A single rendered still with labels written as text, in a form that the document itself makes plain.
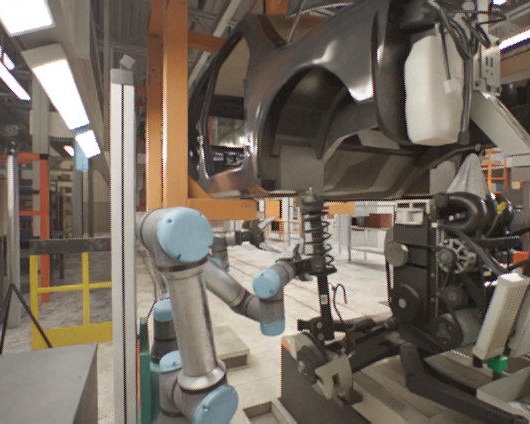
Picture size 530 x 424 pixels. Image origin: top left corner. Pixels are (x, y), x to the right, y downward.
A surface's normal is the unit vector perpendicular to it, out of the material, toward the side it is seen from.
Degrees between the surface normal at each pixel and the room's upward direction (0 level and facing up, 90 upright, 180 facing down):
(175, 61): 90
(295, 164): 90
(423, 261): 90
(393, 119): 91
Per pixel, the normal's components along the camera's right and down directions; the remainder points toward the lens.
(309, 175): 0.42, 0.01
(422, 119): -0.89, 0.16
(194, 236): 0.64, -0.12
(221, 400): 0.67, 0.14
